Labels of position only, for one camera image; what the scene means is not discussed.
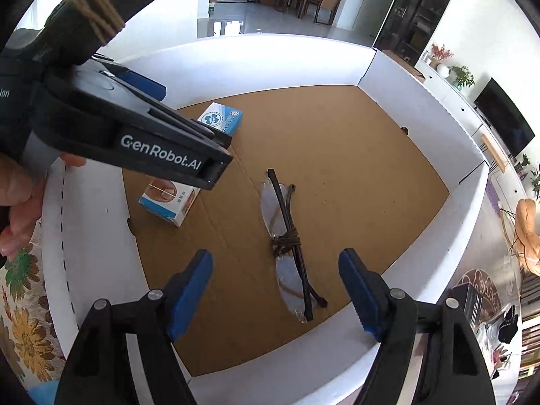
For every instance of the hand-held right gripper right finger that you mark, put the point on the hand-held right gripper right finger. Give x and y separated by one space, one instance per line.
358 299

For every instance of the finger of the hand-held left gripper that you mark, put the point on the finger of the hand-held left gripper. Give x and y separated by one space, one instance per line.
141 83

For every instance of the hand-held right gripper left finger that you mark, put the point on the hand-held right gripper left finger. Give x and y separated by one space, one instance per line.
190 299

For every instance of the black printed box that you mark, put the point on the black printed box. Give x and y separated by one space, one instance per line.
468 303

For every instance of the black cloth bundle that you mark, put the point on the black cloth bundle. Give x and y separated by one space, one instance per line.
508 325

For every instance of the large white cardboard box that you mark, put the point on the large white cardboard box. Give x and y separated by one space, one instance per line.
295 67

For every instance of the person's left hand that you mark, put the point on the person's left hand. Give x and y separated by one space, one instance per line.
21 202

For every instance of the white medicine box toenail picture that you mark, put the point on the white medicine box toenail picture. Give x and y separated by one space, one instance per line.
177 211

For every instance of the blue white medicine box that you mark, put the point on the blue white medicine box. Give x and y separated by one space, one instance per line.
223 120

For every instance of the floral cloth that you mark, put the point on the floral cloth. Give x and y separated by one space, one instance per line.
25 325

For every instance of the blue fabric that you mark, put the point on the blue fabric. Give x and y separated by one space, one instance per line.
44 394

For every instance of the orange rocking chair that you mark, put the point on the orange rocking chair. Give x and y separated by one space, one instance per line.
527 228

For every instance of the wooden bench with metal legs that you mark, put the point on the wooden bench with metal legs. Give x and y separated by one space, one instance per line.
491 152

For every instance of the large leafy potted plant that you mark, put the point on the large leafy potted plant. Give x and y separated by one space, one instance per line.
535 181

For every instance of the small potted plant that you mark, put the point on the small potted plant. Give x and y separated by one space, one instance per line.
524 161

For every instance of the white television cabinet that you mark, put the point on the white television cabinet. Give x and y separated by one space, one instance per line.
457 105

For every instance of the black flat television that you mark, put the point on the black flat television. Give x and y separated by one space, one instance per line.
504 118

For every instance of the brown cardboard box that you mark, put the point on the brown cardboard box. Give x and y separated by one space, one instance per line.
405 65

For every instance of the white round vase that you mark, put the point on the white round vase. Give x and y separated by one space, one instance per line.
444 69

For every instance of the green potted plant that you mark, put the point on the green potted plant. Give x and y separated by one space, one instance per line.
462 76

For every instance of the red flower arrangement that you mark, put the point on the red flower arrangement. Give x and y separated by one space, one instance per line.
441 52

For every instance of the dark glass display cabinet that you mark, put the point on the dark glass display cabinet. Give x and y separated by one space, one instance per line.
417 12

